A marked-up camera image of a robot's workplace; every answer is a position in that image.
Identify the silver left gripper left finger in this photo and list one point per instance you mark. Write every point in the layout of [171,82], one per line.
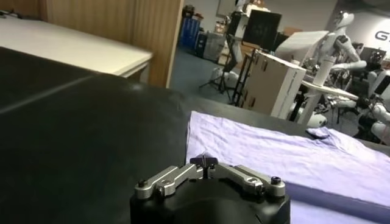
[170,179]

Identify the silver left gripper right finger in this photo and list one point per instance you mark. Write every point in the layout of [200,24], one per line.
[246,179]

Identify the lavender t-shirt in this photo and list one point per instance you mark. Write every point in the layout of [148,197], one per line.
[274,152]

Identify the white humanoid robot raised arm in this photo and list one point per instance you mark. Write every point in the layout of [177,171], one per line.
[344,45]

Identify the white rounded robot base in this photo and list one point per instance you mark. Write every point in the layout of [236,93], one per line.
[227,76]

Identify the large black table cover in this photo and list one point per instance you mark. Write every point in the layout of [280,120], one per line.
[76,146]

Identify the tall cardboard box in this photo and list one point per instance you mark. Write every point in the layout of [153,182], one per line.
[274,82]

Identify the black tripod stand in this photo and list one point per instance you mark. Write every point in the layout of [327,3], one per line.
[225,73]

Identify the white height-adjustable desk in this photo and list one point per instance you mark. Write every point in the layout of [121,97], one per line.
[323,91]

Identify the white curved panel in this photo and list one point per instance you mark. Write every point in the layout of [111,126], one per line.
[301,44]

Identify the wooden folding screen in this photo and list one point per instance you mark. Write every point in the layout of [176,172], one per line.
[137,21]

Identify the white rectangular table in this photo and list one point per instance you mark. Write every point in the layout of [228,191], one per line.
[70,45]

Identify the narrow black table cover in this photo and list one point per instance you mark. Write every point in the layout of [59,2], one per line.
[30,79]

